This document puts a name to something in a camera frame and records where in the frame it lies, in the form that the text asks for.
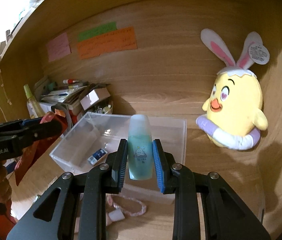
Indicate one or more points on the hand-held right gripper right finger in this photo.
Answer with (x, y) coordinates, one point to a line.
(157, 160)

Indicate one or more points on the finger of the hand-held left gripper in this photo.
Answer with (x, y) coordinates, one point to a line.
(46, 131)
(31, 122)

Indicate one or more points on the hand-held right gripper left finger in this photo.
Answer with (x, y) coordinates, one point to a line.
(123, 160)

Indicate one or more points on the mint green plastic bottle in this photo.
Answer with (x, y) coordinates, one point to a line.
(139, 140)

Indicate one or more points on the red snack packet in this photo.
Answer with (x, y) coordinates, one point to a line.
(33, 155)

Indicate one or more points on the clear plastic box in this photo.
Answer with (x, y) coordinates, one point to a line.
(93, 130)

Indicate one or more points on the pink hair band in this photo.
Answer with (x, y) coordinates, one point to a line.
(136, 211)

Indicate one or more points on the person's left hand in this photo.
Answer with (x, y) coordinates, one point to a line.
(2, 182)

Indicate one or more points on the yellow green spray bottle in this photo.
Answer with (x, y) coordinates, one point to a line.
(32, 102)

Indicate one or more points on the white paper bag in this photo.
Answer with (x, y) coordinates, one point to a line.
(46, 108)

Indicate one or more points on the small blue white packet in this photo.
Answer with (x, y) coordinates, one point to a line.
(97, 156)

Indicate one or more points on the red box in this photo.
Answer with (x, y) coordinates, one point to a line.
(76, 116)

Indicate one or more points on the stack of books and papers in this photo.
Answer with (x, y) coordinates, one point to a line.
(61, 95)

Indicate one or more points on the clear jar of trinkets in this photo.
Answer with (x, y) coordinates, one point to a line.
(103, 108)

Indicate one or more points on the red white marker pen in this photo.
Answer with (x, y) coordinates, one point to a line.
(71, 81)

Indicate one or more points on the white eraser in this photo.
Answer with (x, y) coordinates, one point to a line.
(116, 215)

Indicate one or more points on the small white cardboard box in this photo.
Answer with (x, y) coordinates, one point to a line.
(94, 97)

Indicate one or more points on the pink sticky note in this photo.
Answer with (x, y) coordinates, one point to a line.
(58, 46)

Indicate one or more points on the yellow chick plush toy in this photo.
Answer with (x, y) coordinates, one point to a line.
(233, 100)

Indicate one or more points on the orange sticky note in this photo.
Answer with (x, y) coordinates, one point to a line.
(106, 46)

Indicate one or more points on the green sticky note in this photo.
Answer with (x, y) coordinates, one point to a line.
(96, 31)

